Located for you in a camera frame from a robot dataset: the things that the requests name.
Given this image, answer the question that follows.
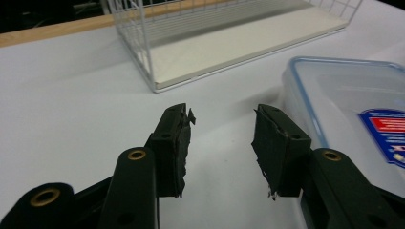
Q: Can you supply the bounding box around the white wire rack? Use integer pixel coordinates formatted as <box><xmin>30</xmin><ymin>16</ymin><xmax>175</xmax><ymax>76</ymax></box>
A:
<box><xmin>100</xmin><ymin>0</ymin><xmax>364</xmax><ymax>94</ymax></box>

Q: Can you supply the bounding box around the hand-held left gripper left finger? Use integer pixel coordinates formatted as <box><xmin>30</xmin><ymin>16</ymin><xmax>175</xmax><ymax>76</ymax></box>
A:
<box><xmin>144</xmin><ymin>102</ymin><xmax>197</xmax><ymax>199</ymax></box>

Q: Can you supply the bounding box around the clear plastic container lid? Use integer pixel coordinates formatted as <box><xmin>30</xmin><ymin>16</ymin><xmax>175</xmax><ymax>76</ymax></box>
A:
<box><xmin>281</xmin><ymin>55</ymin><xmax>405</xmax><ymax>229</ymax></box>

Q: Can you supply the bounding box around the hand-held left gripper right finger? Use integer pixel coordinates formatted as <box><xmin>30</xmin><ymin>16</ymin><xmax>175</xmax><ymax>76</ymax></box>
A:
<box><xmin>250</xmin><ymin>103</ymin><xmax>312</xmax><ymax>201</ymax></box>

